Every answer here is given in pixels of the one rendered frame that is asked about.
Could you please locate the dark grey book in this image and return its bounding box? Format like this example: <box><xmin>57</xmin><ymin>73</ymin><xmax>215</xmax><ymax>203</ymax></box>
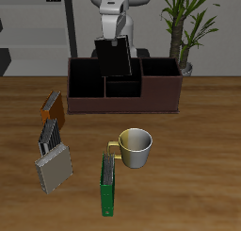
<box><xmin>38</xmin><ymin>118</ymin><xmax>61</xmax><ymax>157</ymax></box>

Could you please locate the dark grey block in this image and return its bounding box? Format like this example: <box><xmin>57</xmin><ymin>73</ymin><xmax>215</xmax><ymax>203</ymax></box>
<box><xmin>0</xmin><ymin>47</ymin><xmax>12</xmax><ymax>77</ymax></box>

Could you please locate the green book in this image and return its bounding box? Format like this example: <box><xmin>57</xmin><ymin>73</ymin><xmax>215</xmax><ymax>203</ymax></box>
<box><xmin>99</xmin><ymin>151</ymin><xmax>117</xmax><ymax>218</ymax></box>

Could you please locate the dark vertical post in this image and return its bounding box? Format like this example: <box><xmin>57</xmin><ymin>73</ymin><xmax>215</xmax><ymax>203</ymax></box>
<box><xmin>63</xmin><ymin>0</ymin><xmax>79</xmax><ymax>58</ymax></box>

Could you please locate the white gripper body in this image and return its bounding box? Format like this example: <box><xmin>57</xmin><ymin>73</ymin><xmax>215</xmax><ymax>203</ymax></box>
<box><xmin>100</xmin><ymin>11</ymin><xmax>128</xmax><ymax>41</ymax></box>

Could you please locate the white mug with yellow handle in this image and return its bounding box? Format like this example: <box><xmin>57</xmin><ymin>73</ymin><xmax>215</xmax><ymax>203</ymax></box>
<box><xmin>106</xmin><ymin>127</ymin><xmax>154</xmax><ymax>170</ymax></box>

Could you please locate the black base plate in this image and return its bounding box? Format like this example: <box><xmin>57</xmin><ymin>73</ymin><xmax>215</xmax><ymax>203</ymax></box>
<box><xmin>90</xmin><ymin>48</ymin><xmax>151</xmax><ymax>58</ymax></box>

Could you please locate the green pot plant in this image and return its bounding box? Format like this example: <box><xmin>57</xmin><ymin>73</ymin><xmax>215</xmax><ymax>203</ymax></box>
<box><xmin>160</xmin><ymin>0</ymin><xmax>222</xmax><ymax>78</ymax></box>

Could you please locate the orange book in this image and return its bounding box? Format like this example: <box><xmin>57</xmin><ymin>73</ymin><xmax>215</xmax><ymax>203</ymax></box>
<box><xmin>40</xmin><ymin>90</ymin><xmax>66</xmax><ymax>129</ymax></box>

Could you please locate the dark brown desk caddy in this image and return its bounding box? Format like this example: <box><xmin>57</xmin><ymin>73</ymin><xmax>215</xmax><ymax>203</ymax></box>
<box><xmin>66</xmin><ymin>56</ymin><xmax>184</xmax><ymax>115</ymax></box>

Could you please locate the black book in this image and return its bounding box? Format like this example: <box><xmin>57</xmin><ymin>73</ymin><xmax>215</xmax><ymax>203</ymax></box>
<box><xmin>94</xmin><ymin>34</ymin><xmax>133</xmax><ymax>78</ymax></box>

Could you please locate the light grey book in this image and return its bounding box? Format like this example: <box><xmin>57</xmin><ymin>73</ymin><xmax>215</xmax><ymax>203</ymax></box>
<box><xmin>34</xmin><ymin>142</ymin><xmax>74</xmax><ymax>195</ymax></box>

